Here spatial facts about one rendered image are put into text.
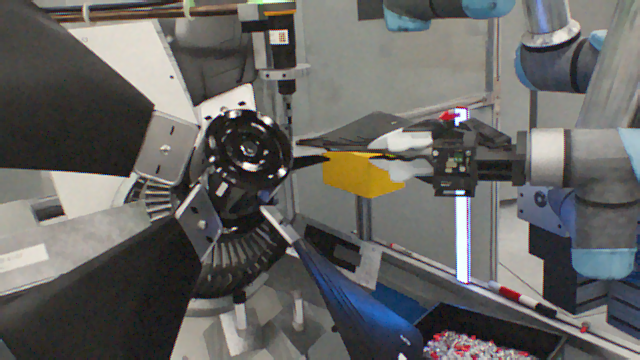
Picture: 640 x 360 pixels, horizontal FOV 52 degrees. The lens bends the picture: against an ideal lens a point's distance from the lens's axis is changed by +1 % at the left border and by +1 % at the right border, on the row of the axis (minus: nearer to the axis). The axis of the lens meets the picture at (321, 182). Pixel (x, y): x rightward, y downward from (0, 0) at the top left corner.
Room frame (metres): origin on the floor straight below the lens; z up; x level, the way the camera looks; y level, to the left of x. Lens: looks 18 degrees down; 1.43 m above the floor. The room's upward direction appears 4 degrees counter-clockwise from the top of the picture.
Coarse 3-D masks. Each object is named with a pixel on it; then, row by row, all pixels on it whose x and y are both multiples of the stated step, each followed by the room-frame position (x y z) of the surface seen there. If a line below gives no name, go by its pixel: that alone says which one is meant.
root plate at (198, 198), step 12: (192, 192) 0.76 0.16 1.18; (204, 192) 0.78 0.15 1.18; (192, 204) 0.76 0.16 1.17; (204, 204) 0.78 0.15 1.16; (180, 216) 0.74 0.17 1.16; (192, 216) 0.76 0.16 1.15; (204, 216) 0.78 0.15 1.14; (216, 216) 0.80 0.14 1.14; (192, 228) 0.76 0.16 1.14; (216, 228) 0.80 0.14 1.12; (192, 240) 0.76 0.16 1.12; (204, 240) 0.78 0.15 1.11; (216, 240) 0.80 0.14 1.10; (204, 252) 0.78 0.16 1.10
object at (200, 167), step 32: (224, 128) 0.82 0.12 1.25; (256, 128) 0.83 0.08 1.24; (192, 160) 0.82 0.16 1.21; (224, 160) 0.79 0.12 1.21; (256, 160) 0.80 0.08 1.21; (288, 160) 0.81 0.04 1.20; (224, 192) 0.78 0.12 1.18; (256, 192) 0.77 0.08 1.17; (224, 224) 0.83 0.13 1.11; (256, 224) 0.85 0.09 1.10
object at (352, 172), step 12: (324, 156) 1.38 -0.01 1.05; (336, 156) 1.34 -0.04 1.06; (348, 156) 1.30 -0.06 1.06; (360, 156) 1.27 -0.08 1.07; (372, 156) 1.27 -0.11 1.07; (324, 168) 1.38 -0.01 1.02; (336, 168) 1.34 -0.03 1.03; (348, 168) 1.31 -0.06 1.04; (360, 168) 1.27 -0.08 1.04; (372, 168) 1.26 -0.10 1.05; (324, 180) 1.38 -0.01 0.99; (336, 180) 1.34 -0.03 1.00; (348, 180) 1.31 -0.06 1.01; (360, 180) 1.28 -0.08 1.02; (372, 180) 1.26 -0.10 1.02; (384, 180) 1.28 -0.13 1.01; (360, 192) 1.28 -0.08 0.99; (372, 192) 1.26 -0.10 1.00; (384, 192) 1.28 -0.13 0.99
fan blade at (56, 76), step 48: (0, 0) 0.83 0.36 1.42; (0, 48) 0.81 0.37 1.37; (48, 48) 0.82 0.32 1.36; (0, 96) 0.79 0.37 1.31; (48, 96) 0.80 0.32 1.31; (96, 96) 0.81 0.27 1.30; (144, 96) 0.82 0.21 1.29; (0, 144) 0.78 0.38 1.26; (48, 144) 0.80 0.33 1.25; (96, 144) 0.81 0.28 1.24
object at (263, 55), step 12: (240, 12) 0.90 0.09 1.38; (252, 12) 0.90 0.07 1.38; (252, 24) 0.89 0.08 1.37; (264, 24) 0.90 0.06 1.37; (252, 36) 0.90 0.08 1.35; (264, 36) 0.90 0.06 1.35; (264, 48) 0.89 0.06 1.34; (264, 60) 0.90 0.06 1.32; (264, 72) 0.88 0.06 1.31; (276, 72) 0.87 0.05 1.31; (288, 72) 0.87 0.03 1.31; (300, 72) 0.87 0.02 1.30
